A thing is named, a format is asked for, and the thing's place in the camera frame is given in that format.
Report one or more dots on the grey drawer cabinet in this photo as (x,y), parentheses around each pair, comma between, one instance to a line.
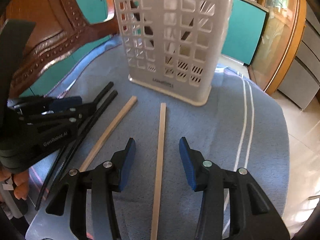
(301,83)

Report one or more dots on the white plastic utensil basket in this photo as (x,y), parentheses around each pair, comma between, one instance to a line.
(173,46)

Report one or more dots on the carved wooden chair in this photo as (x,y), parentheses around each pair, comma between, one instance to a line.
(61,28)

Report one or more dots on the beige chopstick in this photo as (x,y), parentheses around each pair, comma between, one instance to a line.
(159,172)
(106,134)

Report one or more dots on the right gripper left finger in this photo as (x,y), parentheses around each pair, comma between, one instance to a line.
(67,203)

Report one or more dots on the blue striped towel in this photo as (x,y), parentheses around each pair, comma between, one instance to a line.
(239,126)

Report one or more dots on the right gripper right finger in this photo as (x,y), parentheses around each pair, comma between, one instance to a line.
(252,214)

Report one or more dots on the person left hand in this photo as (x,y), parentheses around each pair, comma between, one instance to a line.
(21,180)

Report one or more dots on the wooden glass door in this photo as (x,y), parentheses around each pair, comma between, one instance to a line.
(281,36)

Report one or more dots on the teal kitchen cabinets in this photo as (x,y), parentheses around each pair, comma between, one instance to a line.
(245,28)

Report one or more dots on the black chopstick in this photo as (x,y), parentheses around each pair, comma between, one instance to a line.
(84,111)

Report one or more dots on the dark brown chopstick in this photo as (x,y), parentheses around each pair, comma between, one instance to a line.
(64,157)

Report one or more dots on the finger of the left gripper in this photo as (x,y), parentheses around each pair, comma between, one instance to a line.
(63,104)

